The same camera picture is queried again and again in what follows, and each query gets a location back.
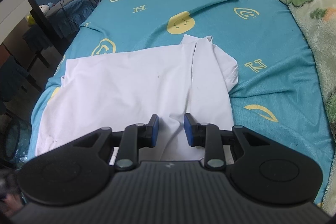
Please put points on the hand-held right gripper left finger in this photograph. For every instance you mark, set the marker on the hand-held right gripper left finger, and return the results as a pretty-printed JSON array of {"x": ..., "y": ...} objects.
[{"x": 153, "y": 132}]

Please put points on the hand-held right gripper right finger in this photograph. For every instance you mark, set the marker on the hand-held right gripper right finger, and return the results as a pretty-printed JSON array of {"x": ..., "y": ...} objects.
[{"x": 189, "y": 130}]

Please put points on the white t-shirt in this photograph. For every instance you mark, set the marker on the white t-shirt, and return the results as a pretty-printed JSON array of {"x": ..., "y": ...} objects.
[{"x": 126, "y": 82}]

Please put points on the person's left hand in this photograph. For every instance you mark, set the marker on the person's left hand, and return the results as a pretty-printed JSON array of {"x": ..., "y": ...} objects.
[{"x": 10, "y": 203}]

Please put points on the yellow-green plush toy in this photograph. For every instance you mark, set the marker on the yellow-green plush toy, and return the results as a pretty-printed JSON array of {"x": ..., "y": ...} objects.
[{"x": 31, "y": 19}]

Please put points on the small white plush toy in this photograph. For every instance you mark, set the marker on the small white plush toy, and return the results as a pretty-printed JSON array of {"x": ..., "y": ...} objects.
[{"x": 46, "y": 8}]

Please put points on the white desk with dark top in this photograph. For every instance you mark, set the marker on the white desk with dark top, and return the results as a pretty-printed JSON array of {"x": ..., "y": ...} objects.
[{"x": 13, "y": 11}]

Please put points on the green cartoon print blanket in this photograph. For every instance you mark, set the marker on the green cartoon print blanket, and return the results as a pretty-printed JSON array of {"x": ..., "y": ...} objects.
[{"x": 309, "y": 3}]

